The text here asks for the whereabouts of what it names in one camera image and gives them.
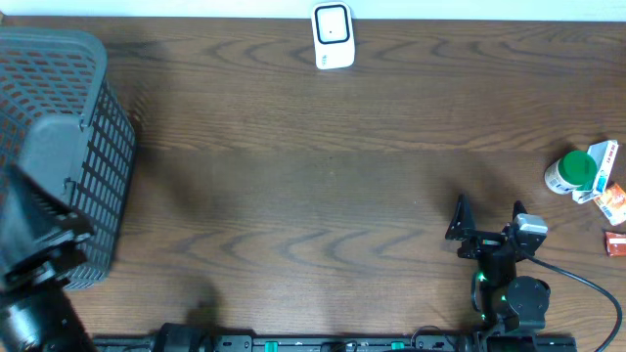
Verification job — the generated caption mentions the green lid jar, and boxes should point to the green lid jar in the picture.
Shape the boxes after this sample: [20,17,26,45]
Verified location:
[544,151,598,195]

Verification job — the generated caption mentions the orange snack packet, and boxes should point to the orange snack packet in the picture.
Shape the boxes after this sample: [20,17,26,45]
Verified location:
[594,183,626,226]

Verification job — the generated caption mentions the white green medicine box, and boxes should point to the white green medicine box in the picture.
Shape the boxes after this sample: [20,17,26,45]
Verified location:
[572,140,619,204]

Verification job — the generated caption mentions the red chocolate bar wrapper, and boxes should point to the red chocolate bar wrapper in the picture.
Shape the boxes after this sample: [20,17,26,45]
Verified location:
[604,231,626,257]

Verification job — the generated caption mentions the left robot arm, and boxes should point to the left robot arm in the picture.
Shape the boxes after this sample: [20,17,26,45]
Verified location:
[1,164,96,352]

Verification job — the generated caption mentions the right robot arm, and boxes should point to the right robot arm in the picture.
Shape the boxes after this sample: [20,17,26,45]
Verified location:
[445,195,551,339]

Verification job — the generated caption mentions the white barcode scanner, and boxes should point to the white barcode scanner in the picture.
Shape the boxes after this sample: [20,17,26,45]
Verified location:
[311,1,356,70]

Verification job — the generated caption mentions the grey plastic mesh basket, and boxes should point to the grey plastic mesh basket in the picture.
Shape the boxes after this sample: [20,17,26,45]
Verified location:
[1,27,136,289]

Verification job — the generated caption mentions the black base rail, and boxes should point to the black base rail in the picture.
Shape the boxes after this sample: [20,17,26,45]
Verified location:
[93,323,577,352]

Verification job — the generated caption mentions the black camera cable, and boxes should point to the black camera cable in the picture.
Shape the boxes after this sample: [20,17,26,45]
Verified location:
[517,248,623,352]

